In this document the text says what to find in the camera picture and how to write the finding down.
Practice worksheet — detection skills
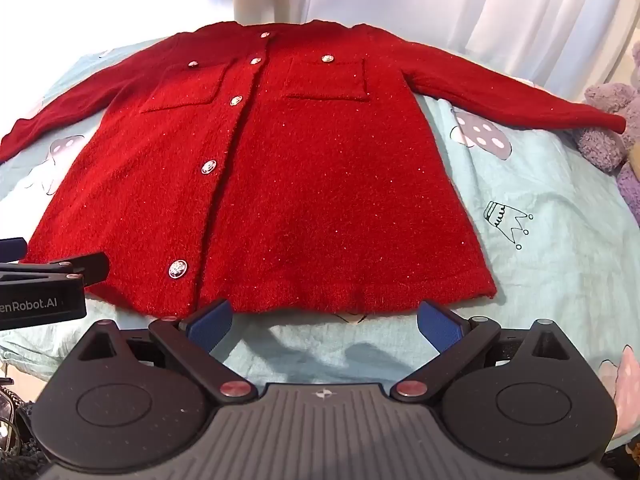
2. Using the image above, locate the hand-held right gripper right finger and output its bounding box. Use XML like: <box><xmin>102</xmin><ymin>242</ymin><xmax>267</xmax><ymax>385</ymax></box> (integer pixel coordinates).
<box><xmin>389</xmin><ymin>300</ymin><xmax>577</xmax><ymax>404</ymax></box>

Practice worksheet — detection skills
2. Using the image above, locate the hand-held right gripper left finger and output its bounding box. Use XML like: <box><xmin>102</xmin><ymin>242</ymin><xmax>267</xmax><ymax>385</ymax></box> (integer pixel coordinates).
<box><xmin>74</xmin><ymin>298</ymin><xmax>256</xmax><ymax>404</ymax></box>

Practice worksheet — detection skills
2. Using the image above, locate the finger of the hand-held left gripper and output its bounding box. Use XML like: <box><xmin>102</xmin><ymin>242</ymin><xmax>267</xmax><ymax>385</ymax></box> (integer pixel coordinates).
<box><xmin>0</xmin><ymin>252</ymin><xmax>110</xmax><ymax>285</ymax></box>
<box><xmin>0</xmin><ymin>237</ymin><xmax>27</xmax><ymax>263</ymax></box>

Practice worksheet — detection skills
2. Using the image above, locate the red knit cardigan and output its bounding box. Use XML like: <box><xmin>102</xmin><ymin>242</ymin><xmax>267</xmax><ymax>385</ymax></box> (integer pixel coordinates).
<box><xmin>0</xmin><ymin>20</ymin><xmax>627</xmax><ymax>317</ymax></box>

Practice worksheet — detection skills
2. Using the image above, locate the light blue printed bed sheet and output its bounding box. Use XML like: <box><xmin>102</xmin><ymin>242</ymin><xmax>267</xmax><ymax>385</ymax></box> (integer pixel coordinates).
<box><xmin>0</xmin><ymin>35</ymin><xmax>640</xmax><ymax>443</ymax></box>

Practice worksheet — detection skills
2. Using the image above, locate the purple plush toy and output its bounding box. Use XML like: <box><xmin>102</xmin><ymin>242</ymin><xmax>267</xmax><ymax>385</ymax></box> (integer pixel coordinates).
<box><xmin>575</xmin><ymin>42</ymin><xmax>640</xmax><ymax>211</ymax></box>

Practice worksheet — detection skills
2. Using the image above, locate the white curtain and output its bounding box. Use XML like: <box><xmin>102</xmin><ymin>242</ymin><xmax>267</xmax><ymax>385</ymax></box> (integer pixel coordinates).
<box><xmin>280</xmin><ymin>0</ymin><xmax>640</xmax><ymax>88</ymax></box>

